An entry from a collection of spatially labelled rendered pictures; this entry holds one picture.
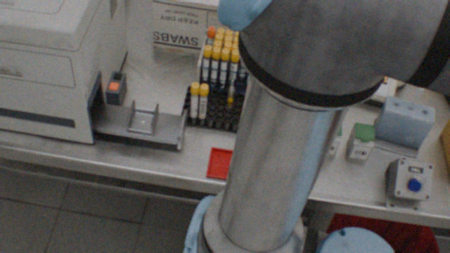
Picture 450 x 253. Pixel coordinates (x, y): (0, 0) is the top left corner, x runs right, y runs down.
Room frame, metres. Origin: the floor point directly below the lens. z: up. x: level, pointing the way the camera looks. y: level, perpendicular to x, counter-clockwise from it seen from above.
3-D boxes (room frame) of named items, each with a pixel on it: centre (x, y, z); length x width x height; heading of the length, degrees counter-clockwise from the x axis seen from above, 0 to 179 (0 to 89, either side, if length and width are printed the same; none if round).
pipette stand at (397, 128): (0.72, -0.36, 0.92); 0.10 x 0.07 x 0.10; 80
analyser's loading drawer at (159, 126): (0.66, 0.18, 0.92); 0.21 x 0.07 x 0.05; 88
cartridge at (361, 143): (0.68, -0.27, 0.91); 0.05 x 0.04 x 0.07; 178
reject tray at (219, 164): (0.61, -0.01, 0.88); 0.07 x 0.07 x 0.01; 88
